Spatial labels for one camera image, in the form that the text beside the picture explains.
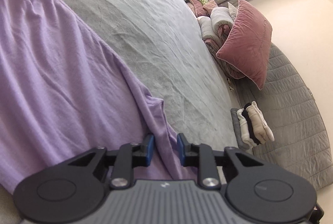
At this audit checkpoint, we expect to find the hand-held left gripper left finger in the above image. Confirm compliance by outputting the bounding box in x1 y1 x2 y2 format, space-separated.
67 134 154 188

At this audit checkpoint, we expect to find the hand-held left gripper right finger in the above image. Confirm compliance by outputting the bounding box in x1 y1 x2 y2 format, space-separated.
177 133 264 188

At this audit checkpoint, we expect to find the bed with grey sheet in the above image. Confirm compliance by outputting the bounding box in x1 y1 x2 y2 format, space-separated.
0 0 251 224

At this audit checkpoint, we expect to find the cream folded garment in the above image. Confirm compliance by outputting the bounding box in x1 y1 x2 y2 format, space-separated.
247 107 268 145

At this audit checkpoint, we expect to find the grey folded garment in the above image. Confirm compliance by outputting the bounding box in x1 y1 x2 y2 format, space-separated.
231 108 251 149

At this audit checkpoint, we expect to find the black folded garment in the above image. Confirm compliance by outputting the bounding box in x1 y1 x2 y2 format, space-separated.
244 102 261 145

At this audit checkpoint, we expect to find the pink velvet pillow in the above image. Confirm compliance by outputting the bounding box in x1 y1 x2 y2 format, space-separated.
216 0 273 90

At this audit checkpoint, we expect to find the grey quilted headboard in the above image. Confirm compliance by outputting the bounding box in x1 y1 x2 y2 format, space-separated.
234 43 333 191

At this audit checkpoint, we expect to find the purple long-sleeve shirt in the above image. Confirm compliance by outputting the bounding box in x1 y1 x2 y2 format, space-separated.
0 0 199 194

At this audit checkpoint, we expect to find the small pink pillow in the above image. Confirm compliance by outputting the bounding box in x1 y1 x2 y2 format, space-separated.
188 0 218 18

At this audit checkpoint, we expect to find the white folded garment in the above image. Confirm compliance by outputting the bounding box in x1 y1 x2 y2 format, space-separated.
253 102 275 143
237 109 257 148

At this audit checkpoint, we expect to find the folded grey quilt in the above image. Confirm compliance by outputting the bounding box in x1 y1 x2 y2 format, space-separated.
197 7 246 79

